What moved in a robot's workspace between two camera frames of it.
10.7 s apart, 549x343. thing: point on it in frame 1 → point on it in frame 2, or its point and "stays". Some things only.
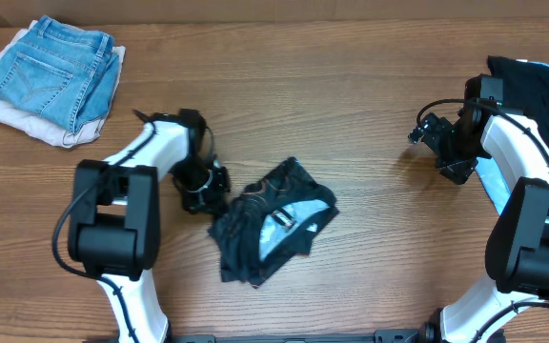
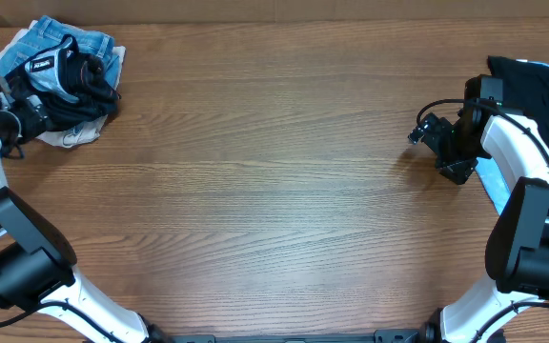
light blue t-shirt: [491, 175] stays
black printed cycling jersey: [270, 223] → [71, 86]
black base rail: [381, 336] stays
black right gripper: [458, 171] stays
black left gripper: [213, 196] → [30, 110]
